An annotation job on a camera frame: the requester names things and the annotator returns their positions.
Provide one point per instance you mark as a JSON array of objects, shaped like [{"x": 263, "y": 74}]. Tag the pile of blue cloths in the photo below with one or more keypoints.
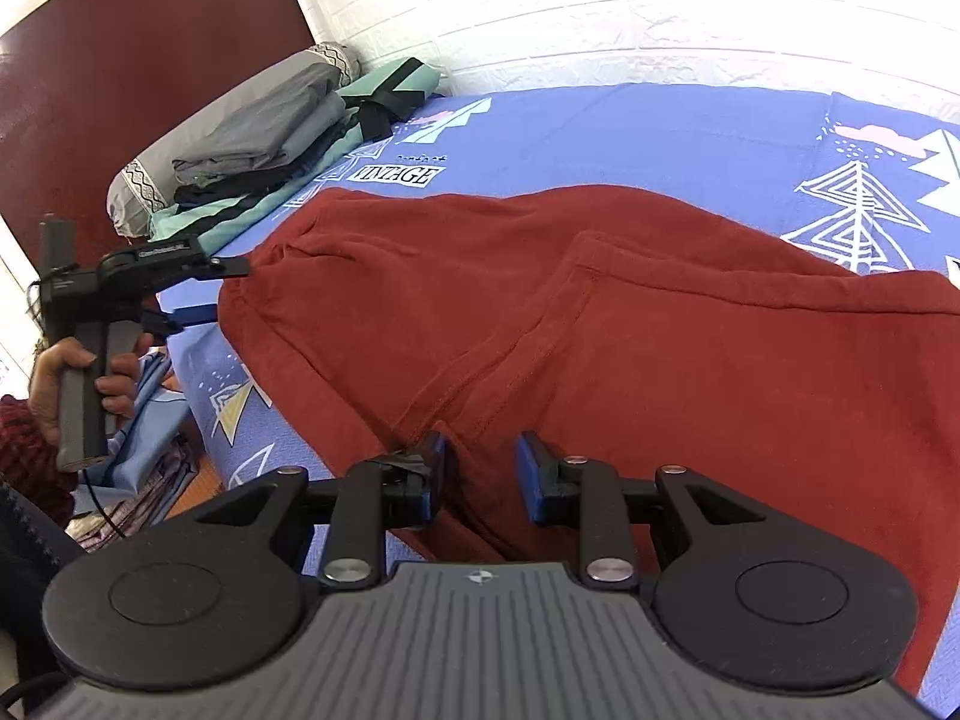
[{"x": 148, "y": 467}]

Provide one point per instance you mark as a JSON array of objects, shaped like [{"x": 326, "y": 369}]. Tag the dark red wooden headboard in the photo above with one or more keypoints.
[{"x": 88, "y": 84}]

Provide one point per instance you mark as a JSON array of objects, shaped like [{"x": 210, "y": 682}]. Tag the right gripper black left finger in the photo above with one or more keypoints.
[{"x": 388, "y": 492}]

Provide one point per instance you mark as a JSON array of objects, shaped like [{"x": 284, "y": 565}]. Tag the mint green black-striped garment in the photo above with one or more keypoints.
[{"x": 374, "y": 103}]

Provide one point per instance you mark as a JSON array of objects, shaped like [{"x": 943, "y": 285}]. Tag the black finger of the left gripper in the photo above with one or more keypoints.
[{"x": 231, "y": 267}]

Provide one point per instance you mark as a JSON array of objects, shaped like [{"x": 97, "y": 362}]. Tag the grey pillow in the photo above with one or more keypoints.
[{"x": 146, "y": 185}]

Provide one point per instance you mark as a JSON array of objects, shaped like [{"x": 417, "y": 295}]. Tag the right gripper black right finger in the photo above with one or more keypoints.
[{"x": 585, "y": 496}]

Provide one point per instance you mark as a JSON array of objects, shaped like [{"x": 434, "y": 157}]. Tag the black folded garment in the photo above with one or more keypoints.
[{"x": 234, "y": 187}]

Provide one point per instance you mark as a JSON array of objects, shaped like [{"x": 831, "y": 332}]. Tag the grey folded garment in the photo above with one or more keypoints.
[{"x": 270, "y": 132}]

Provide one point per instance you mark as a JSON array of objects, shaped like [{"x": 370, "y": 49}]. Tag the red pants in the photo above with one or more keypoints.
[{"x": 625, "y": 326}]

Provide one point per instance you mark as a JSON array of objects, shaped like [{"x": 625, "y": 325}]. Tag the red patterned sleeve forearm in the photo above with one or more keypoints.
[{"x": 29, "y": 463}]

